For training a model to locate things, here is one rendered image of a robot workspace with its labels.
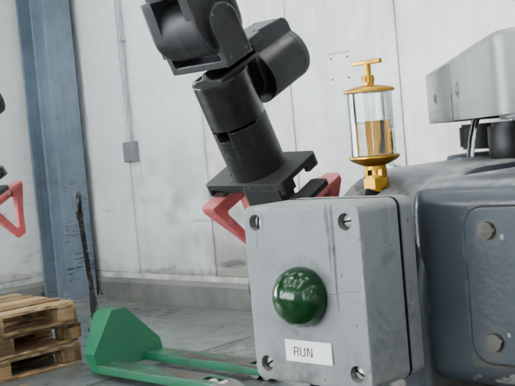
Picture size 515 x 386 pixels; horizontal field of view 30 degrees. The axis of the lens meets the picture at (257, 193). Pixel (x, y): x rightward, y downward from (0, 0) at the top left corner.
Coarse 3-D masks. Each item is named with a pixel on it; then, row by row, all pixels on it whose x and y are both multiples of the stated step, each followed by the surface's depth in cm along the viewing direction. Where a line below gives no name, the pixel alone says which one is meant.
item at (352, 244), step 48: (288, 240) 48; (336, 240) 46; (384, 240) 46; (336, 288) 46; (384, 288) 46; (288, 336) 48; (336, 336) 46; (384, 336) 46; (336, 384) 46; (384, 384) 46
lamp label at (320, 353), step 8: (288, 344) 48; (296, 344) 48; (304, 344) 48; (312, 344) 47; (320, 344) 47; (328, 344) 47; (288, 352) 48; (296, 352) 48; (304, 352) 48; (312, 352) 47; (320, 352) 47; (328, 352) 47; (288, 360) 48; (296, 360) 48; (304, 360) 48; (312, 360) 47; (320, 360) 47; (328, 360) 47
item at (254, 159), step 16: (240, 128) 92; (256, 128) 92; (272, 128) 94; (224, 144) 92; (240, 144) 92; (256, 144) 92; (272, 144) 93; (224, 160) 95; (240, 160) 93; (256, 160) 92; (272, 160) 93; (288, 160) 95; (304, 160) 93; (224, 176) 97; (240, 176) 94; (256, 176) 93; (272, 176) 93; (288, 176) 91; (224, 192) 97; (240, 192) 95
